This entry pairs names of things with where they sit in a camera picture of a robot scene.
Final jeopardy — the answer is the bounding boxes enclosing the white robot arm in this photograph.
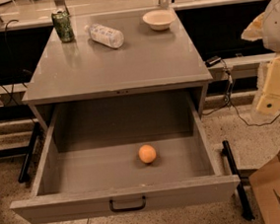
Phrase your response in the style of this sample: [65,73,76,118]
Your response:
[241,0,280,115]

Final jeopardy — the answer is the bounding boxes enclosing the black cable right floor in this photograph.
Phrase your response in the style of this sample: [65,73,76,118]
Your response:
[196,54,280,132]

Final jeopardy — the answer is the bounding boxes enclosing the grey cabinet counter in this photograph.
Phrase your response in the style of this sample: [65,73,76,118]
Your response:
[23,9,212,127]

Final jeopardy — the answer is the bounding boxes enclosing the grey open drawer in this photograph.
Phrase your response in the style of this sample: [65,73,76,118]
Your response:
[11,90,239,224]

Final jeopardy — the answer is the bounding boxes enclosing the black table leg left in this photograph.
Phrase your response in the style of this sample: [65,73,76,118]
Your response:
[0,122,41,183]

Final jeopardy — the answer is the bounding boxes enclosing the black cable left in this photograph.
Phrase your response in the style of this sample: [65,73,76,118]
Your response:
[0,17,38,128]

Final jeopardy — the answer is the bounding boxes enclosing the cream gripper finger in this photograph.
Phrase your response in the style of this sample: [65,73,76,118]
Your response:
[241,12,264,41]
[255,54,280,115]

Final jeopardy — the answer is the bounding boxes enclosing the clear plastic water bottle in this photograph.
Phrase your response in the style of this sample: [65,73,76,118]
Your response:
[85,23,124,49]

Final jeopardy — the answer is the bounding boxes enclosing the black table leg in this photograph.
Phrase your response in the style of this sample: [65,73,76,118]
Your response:
[0,122,41,183]
[220,137,256,224]

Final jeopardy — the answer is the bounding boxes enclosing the green soda can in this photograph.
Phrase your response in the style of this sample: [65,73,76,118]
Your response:
[51,9,75,43]

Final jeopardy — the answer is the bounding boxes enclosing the white paper bowl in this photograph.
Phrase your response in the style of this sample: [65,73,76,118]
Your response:
[143,9,175,31]

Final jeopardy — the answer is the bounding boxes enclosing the black power adapter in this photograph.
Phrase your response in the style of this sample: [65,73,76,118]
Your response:
[204,56,221,68]

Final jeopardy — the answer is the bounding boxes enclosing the orange fruit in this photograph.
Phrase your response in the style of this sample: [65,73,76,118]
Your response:
[138,145,157,164]

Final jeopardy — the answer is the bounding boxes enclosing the black drawer handle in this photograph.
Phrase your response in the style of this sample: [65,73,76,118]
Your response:
[109,196,147,213]

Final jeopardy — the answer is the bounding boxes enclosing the black table leg right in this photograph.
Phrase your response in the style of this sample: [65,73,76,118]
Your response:
[220,137,256,224]

